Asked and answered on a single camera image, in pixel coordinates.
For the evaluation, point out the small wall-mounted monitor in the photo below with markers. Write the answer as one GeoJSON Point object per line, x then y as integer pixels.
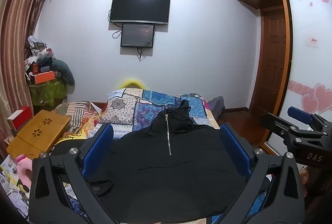
{"type": "Point", "coordinates": [137, 35]}

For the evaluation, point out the blue patchwork blanket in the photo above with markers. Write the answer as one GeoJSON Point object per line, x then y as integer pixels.
{"type": "Point", "coordinates": [145, 107]}

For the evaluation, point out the wall-mounted black television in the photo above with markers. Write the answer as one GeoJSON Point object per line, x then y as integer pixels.
{"type": "Point", "coordinates": [140, 7]}

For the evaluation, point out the pile of clutter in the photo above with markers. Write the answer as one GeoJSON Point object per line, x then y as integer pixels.
{"type": "Point", "coordinates": [39, 54]}

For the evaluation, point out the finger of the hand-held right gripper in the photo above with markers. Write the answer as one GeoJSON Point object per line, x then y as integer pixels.
{"type": "Point", "coordinates": [275, 124]}
{"type": "Point", "coordinates": [299, 114]}

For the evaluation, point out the red box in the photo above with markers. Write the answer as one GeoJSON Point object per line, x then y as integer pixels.
{"type": "Point", "coordinates": [22, 118]}

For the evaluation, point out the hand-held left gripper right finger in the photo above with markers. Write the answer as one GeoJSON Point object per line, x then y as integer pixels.
{"type": "Point", "coordinates": [234, 148]}

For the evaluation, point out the striped brown curtain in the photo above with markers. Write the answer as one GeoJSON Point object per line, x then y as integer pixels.
{"type": "Point", "coordinates": [18, 31]}

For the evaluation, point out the yellow plastic object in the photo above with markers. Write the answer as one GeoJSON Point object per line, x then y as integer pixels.
{"type": "Point", "coordinates": [131, 83]}

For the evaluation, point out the yellow printed blanket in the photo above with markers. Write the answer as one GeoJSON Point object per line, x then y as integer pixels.
{"type": "Point", "coordinates": [75, 135]}

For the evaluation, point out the brown wooden door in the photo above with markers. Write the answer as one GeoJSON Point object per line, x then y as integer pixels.
{"type": "Point", "coordinates": [273, 57]}

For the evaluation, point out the pink plush toy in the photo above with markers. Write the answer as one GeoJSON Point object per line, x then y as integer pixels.
{"type": "Point", "coordinates": [23, 166]}

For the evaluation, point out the striped cloth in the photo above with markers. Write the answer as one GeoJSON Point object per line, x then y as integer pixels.
{"type": "Point", "coordinates": [77, 112]}

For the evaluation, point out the wooden lap desk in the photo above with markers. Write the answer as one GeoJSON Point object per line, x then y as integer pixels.
{"type": "Point", "coordinates": [39, 133]}

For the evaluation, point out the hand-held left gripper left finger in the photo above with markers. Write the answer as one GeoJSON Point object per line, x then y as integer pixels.
{"type": "Point", "coordinates": [99, 146]}

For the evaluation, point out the black zip hoodie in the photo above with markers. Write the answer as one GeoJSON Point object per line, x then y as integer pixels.
{"type": "Point", "coordinates": [168, 177]}

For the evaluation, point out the scattered papers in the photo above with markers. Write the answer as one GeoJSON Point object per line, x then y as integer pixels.
{"type": "Point", "coordinates": [11, 187]}

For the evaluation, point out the orange box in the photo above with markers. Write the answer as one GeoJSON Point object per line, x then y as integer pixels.
{"type": "Point", "coordinates": [45, 77]}

